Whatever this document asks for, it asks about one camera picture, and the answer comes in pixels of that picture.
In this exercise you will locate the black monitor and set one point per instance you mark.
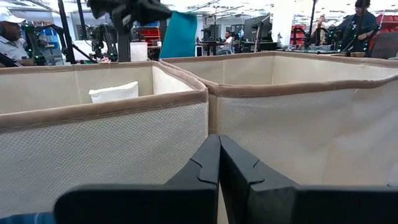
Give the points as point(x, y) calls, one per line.
point(211, 32)
point(256, 28)

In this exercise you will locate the person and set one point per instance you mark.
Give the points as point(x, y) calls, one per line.
point(319, 28)
point(12, 46)
point(229, 43)
point(357, 25)

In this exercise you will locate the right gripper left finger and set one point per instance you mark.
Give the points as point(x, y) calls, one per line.
point(186, 202)

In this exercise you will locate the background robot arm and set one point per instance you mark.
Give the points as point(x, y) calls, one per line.
point(32, 40)
point(104, 37)

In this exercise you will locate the white box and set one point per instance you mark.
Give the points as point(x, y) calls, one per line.
point(138, 51)

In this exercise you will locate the grey sock with teal cuff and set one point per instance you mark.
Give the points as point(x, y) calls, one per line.
point(178, 37)

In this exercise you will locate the red storage bins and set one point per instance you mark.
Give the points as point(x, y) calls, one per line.
point(300, 34)
point(388, 21)
point(149, 32)

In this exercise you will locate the beige fabric storage bin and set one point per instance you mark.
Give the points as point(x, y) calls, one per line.
point(295, 124)
point(93, 149)

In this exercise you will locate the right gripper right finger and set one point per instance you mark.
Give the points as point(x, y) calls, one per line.
point(280, 205)

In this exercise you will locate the white sock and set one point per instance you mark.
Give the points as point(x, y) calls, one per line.
point(115, 92)

